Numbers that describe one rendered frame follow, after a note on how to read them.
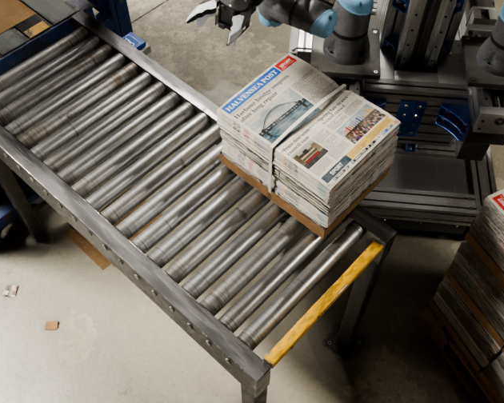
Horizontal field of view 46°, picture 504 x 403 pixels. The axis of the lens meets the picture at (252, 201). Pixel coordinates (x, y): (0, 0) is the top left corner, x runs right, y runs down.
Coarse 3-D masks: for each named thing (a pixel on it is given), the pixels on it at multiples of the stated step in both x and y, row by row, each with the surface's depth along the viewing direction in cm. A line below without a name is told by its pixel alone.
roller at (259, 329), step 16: (352, 224) 160; (336, 240) 158; (352, 240) 158; (320, 256) 155; (336, 256) 155; (304, 272) 152; (320, 272) 152; (288, 288) 150; (304, 288) 150; (272, 304) 147; (288, 304) 147; (256, 320) 145; (272, 320) 145; (240, 336) 143; (256, 336) 143
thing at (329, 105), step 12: (336, 84) 157; (324, 96) 155; (336, 96) 155; (324, 108) 152; (288, 120) 150; (312, 120) 150; (276, 132) 148; (300, 132) 148; (264, 144) 147; (288, 144) 145; (264, 156) 150; (276, 156) 146; (264, 168) 155; (276, 168) 150; (264, 180) 160; (276, 180) 155; (276, 192) 159
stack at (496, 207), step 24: (480, 216) 168; (480, 240) 173; (456, 264) 189; (480, 264) 177; (480, 288) 182; (432, 312) 217; (456, 312) 202; (432, 336) 224; (480, 336) 193; (456, 360) 219; (480, 360) 199; (480, 384) 204
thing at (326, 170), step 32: (352, 96) 154; (320, 128) 148; (352, 128) 148; (384, 128) 148; (288, 160) 143; (320, 160) 143; (352, 160) 142; (384, 160) 156; (288, 192) 154; (320, 192) 142; (352, 192) 151; (320, 224) 153
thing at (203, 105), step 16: (80, 16) 208; (96, 32) 203; (112, 32) 203; (112, 48) 200; (128, 48) 199; (144, 64) 195; (160, 80) 190; (176, 80) 190; (192, 96) 186; (208, 112) 183; (208, 128) 187; (368, 224) 160; (384, 224) 160; (368, 240) 162; (384, 240) 157; (384, 256) 165
